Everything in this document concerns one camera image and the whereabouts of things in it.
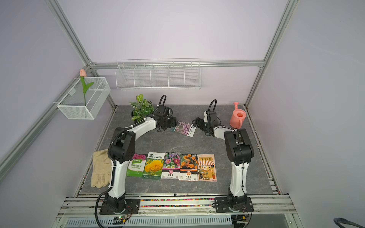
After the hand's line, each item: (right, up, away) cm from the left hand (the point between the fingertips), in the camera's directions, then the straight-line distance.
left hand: (176, 123), depth 101 cm
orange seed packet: (+9, -28, -16) cm, 33 cm away
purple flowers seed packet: (+6, -4, +4) cm, 8 cm away
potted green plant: (-19, +10, -16) cm, 27 cm away
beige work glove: (-44, -29, -14) cm, 55 cm away
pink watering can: (+44, +4, -2) cm, 44 cm away
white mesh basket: (-55, +11, -24) cm, 61 cm away
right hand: (+14, +1, +2) cm, 14 cm away
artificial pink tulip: (-52, +22, -18) cm, 60 cm away
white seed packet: (+20, -27, -14) cm, 37 cm away
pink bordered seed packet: (-2, -27, -14) cm, 31 cm away
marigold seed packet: (-13, -26, -13) cm, 32 cm away
